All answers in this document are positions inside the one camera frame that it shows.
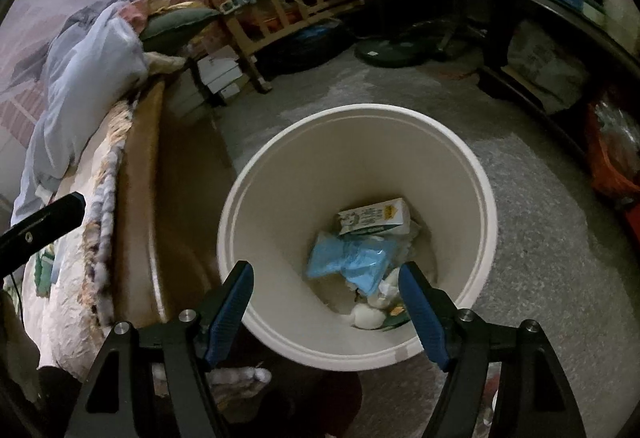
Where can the grey bag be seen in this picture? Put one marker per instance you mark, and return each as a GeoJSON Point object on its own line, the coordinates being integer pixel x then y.
{"type": "Point", "coordinates": [545, 63]}

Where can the black fan base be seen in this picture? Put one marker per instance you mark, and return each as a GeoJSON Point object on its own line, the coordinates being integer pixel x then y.
{"type": "Point", "coordinates": [395, 53]}

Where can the green and white plastic wrapper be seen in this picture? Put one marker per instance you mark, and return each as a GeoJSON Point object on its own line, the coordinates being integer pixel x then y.
{"type": "Point", "coordinates": [390, 288]}

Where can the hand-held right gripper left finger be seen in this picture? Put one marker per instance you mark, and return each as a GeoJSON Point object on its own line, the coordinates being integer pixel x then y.
{"type": "Point", "coordinates": [232, 313]}

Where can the light blue plastic packet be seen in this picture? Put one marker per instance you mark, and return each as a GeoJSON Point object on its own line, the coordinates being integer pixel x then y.
{"type": "Point", "coordinates": [350, 258]}

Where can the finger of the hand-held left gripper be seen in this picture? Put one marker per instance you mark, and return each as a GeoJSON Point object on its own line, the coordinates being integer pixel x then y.
{"type": "Point", "coordinates": [45, 225]}

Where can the green pillow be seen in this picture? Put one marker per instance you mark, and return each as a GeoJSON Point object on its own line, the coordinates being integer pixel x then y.
{"type": "Point", "coordinates": [175, 28]}

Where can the dark blue bag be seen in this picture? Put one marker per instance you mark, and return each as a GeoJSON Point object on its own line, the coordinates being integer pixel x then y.
{"type": "Point", "coordinates": [300, 48]}

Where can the white fuzzy cloth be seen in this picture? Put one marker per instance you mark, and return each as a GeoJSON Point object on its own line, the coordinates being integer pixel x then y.
{"type": "Point", "coordinates": [240, 385]}

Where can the white paper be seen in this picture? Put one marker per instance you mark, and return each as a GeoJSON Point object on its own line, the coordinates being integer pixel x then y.
{"type": "Point", "coordinates": [367, 318]}

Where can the grey quilt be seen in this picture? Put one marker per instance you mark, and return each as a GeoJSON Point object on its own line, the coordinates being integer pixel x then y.
{"type": "Point", "coordinates": [90, 78]}

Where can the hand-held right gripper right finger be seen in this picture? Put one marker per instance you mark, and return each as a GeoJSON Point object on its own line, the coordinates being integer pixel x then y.
{"type": "Point", "coordinates": [420, 313]}

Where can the beige bed blanket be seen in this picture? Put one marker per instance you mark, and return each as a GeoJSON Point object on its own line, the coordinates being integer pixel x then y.
{"type": "Point", "coordinates": [65, 318]}

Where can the white cardboard box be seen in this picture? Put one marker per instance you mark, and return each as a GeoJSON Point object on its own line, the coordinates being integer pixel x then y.
{"type": "Point", "coordinates": [225, 80]}
{"type": "Point", "coordinates": [217, 60]}

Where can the brown wooden bed frame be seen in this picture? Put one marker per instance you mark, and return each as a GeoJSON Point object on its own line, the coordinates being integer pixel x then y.
{"type": "Point", "coordinates": [140, 198]}

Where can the white plastic bin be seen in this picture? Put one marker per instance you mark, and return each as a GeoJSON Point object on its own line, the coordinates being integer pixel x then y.
{"type": "Point", "coordinates": [300, 168]}

